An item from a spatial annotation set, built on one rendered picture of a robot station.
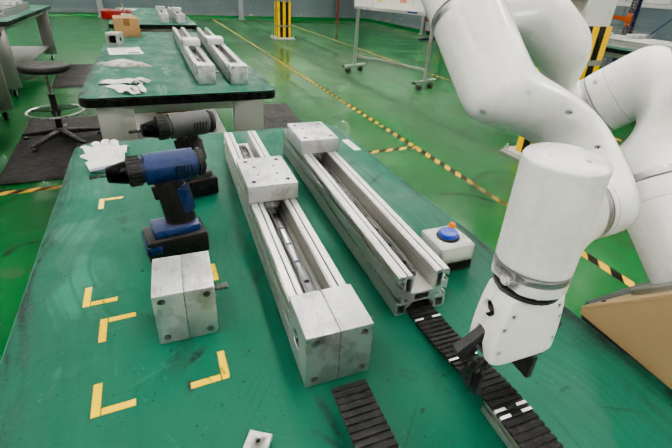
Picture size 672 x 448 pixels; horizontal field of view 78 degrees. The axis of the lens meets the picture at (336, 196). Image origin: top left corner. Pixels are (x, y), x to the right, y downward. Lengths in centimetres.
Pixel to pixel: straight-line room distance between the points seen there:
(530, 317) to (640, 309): 31
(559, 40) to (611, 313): 47
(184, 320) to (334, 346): 24
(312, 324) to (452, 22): 43
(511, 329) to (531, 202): 16
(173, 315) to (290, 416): 23
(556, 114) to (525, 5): 31
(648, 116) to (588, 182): 47
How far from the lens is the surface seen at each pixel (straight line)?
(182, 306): 70
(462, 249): 88
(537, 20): 81
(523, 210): 47
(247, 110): 235
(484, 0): 55
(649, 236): 90
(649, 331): 83
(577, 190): 45
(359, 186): 100
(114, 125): 233
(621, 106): 94
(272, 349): 70
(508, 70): 51
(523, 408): 66
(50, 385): 75
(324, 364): 63
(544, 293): 51
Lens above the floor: 130
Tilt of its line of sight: 27 degrees down
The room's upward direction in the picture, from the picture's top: 3 degrees clockwise
